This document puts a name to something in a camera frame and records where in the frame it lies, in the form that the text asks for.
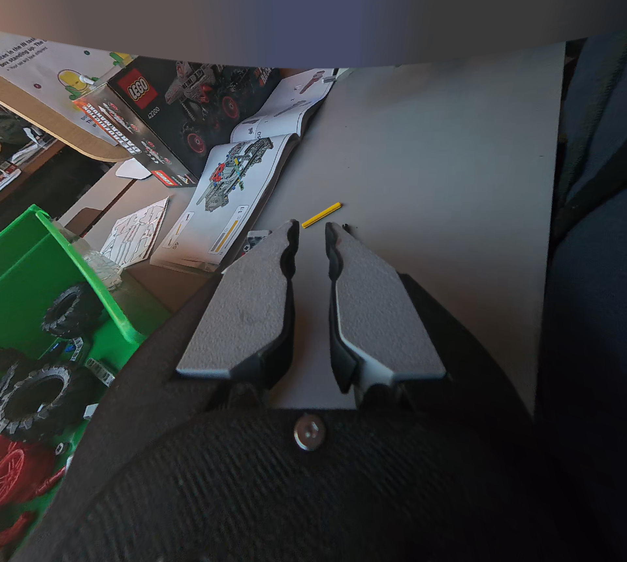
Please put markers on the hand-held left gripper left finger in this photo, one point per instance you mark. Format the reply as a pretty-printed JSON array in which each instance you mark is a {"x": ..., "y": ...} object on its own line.
[{"x": 245, "y": 312}]

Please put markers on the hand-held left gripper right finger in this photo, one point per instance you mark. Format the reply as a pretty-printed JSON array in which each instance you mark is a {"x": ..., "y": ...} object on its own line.
[{"x": 382, "y": 317}]

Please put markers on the yellow lego axle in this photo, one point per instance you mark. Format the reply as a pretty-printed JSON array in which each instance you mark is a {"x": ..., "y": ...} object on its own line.
[{"x": 322, "y": 215}]

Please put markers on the small grey lego piece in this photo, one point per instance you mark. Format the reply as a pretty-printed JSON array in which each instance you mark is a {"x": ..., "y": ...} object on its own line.
[{"x": 257, "y": 238}]

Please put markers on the open lego instruction booklet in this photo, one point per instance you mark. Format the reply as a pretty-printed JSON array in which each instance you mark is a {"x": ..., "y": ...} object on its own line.
[{"x": 245, "y": 179}]

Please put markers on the lego sticker sheet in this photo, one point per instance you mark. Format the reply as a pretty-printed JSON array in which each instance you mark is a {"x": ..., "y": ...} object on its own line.
[{"x": 134, "y": 231}]

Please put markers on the black rubber lego tire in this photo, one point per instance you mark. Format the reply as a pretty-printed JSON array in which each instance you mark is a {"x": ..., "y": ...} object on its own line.
[
  {"x": 73, "y": 309},
  {"x": 34, "y": 400}
]

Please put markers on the black lego set box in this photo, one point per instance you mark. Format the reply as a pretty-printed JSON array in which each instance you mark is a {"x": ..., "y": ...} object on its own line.
[{"x": 196, "y": 101}]

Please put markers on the red lego wheel hub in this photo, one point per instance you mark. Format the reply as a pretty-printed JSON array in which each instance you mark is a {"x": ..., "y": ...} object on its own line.
[{"x": 22, "y": 469}]

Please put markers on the green plastic bin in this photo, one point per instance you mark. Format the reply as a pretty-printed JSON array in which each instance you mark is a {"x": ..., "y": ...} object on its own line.
[{"x": 44, "y": 253}]

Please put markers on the printed paper poster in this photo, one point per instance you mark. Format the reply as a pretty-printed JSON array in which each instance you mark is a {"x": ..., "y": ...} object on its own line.
[{"x": 44, "y": 77}]

